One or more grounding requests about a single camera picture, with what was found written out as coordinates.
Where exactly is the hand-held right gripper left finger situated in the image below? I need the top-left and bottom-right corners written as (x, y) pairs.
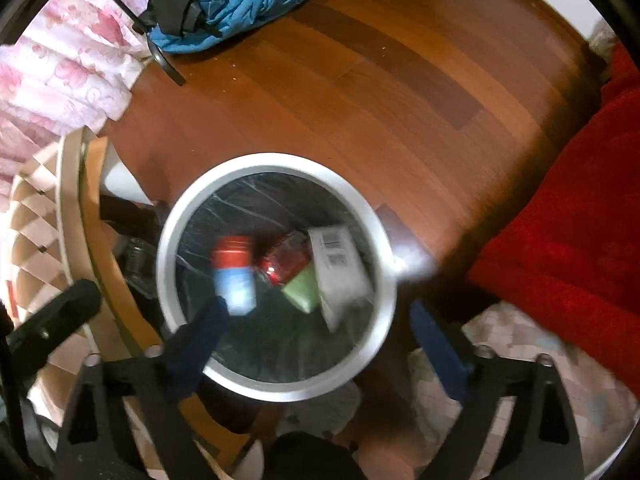
top-left (54, 296), bottom-right (232, 480)

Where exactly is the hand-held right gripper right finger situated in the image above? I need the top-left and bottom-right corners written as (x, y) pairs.
top-left (409, 300), bottom-right (587, 480)

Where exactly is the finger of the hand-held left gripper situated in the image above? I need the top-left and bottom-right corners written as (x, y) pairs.
top-left (7, 279), bottom-right (103, 377)

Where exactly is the red and blue can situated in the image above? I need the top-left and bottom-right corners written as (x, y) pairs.
top-left (212, 234), bottom-right (259, 317)

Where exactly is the white round bin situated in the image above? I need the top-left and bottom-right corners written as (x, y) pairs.
top-left (156, 152), bottom-right (399, 404)

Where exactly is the wooden lattice panel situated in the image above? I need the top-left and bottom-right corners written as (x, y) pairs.
top-left (0, 140), bottom-right (103, 413)

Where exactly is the patterned floor rug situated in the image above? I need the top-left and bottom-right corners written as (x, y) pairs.
top-left (407, 300), bottom-right (632, 480)

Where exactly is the green packet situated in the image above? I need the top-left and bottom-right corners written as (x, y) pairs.
top-left (281, 266), bottom-right (322, 315)

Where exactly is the red shiny packet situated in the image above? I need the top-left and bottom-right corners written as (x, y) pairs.
top-left (259, 231), bottom-right (314, 287)

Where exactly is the white barcode box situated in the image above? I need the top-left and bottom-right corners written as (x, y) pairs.
top-left (306, 225), bottom-right (375, 334)

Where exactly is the white paper sheet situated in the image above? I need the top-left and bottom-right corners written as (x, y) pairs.
top-left (99, 146), bottom-right (155, 207)

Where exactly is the red blanket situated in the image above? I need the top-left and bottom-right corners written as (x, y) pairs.
top-left (466, 44), bottom-right (640, 322)

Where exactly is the pink floral curtain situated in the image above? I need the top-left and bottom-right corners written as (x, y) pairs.
top-left (0, 0), bottom-right (150, 213)

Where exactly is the black metal stand leg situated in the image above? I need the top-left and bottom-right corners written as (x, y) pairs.
top-left (146, 39), bottom-right (187, 87)

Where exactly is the black cloth bag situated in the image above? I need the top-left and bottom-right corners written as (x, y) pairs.
top-left (133, 0), bottom-right (207, 37)

